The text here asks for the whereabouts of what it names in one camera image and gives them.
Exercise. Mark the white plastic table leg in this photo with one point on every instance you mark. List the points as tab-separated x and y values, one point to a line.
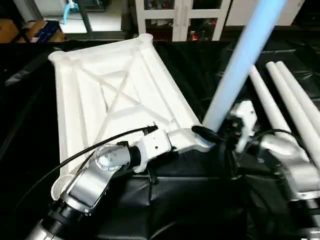
305	95
240	65
295	105
267	100

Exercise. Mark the white plastic table top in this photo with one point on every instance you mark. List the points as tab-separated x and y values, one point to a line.
120	95

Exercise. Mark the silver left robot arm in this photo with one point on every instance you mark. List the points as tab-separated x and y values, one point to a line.
90	182

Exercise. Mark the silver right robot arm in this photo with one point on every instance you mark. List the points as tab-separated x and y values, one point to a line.
295	165

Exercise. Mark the black work mat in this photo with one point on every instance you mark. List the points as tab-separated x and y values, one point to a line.
200	200

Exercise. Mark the white glass door cabinet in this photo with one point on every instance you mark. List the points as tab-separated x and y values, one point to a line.
180	20

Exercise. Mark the white drawer unit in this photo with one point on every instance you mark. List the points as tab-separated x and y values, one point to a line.
235	12

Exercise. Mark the grey metal pole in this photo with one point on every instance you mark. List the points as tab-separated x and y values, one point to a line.
86	15

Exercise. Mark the blue box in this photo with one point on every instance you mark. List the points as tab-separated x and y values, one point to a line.
49	31

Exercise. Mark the turquoise plastic stool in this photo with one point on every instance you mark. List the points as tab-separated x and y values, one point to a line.
70	10

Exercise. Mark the brown cardboard board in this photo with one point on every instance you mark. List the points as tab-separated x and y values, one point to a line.
12	30

